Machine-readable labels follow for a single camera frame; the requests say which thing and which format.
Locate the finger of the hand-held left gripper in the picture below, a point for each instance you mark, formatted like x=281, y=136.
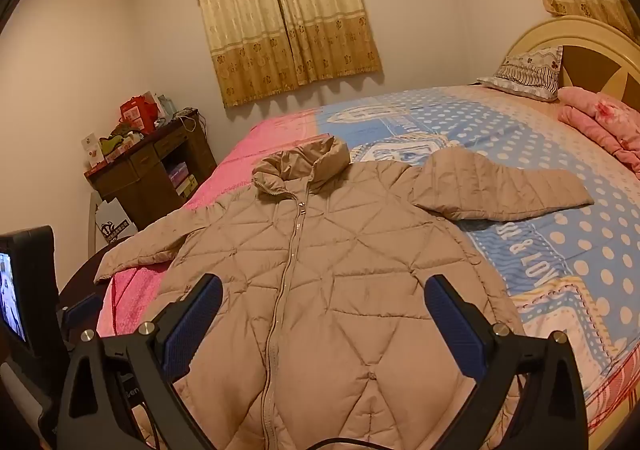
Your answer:
x=80, y=312

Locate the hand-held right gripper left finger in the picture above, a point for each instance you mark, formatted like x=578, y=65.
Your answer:
x=195, y=325

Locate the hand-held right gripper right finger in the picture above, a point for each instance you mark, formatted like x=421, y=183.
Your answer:
x=452, y=330

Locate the beige quilted jacket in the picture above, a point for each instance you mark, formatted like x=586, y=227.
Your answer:
x=325, y=280

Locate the dark wooden footboard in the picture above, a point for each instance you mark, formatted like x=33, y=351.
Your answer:
x=85, y=275

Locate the white paper bag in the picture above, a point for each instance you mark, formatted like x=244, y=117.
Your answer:
x=112, y=225

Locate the stack of colourful boxes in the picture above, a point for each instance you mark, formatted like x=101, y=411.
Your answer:
x=181, y=179

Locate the dark wooden desk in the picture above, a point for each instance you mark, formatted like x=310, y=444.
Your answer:
x=145, y=180

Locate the white box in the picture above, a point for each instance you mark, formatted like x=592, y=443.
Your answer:
x=91, y=150

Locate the pink blanket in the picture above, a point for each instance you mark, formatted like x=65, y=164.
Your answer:
x=235, y=165

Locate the green toy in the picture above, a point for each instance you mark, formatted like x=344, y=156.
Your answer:
x=115, y=144

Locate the red box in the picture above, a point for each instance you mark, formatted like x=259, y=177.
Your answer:
x=135, y=115

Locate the blue printed bed sheet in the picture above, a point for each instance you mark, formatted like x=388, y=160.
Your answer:
x=500, y=130

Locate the pink folded quilt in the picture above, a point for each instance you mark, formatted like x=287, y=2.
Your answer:
x=600, y=125

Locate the patterned pillow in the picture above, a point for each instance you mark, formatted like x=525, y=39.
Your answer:
x=525, y=72

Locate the wide golden patterned curtain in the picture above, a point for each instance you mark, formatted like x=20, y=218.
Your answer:
x=280, y=30

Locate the cream wooden headboard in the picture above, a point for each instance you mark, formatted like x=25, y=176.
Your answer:
x=590, y=32

